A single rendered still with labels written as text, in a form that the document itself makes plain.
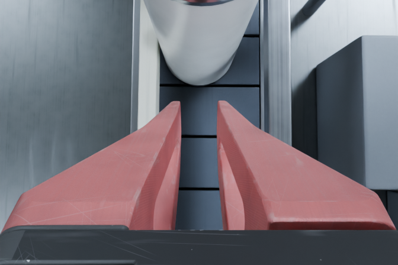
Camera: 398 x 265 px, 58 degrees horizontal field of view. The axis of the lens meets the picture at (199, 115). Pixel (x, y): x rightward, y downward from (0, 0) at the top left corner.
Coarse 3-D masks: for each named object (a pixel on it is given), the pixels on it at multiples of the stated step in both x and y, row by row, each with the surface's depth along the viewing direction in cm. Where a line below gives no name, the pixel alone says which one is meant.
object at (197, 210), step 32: (256, 32) 27; (160, 64) 27; (256, 64) 27; (160, 96) 27; (192, 96) 27; (224, 96) 27; (256, 96) 27; (192, 128) 27; (192, 160) 26; (192, 192) 26; (192, 224) 26
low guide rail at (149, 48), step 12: (144, 12) 24; (144, 24) 24; (144, 36) 24; (144, 48) 24; (156, 48) 24; (144, 60) 23; (156, 60) 24; (144, 72) 23; (156, 72) 23; (144, 84) 23; (156, 84) 23; (144, 96) 23; (156, 96) 23; (144, 108) 23; (156, 108) 23; (144, 120) 23
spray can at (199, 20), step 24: (144, 0) 14; (168, 0) 11; (192, 0) 11; (216, 0) 11; (240, 0) 12; (168, 24) 14; (192, 24) 13; (216, 24) 13; (240, 24) 15; (168, 48) 18; (192, 48) 16; (216, 48) 17; (192, 72) 22; (216, 72) 23
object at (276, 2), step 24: (264, 0) 20; (288, 0) 19; (264, 24) 20; (288, 24) 19; (264, 48) 20; (288, 48) 19; (264, 72) 20; (288, 72) 19; (264, 96) 20; (288, 96) 19; (264, 120) 20; (288, 120) 18; (288, 144) 18
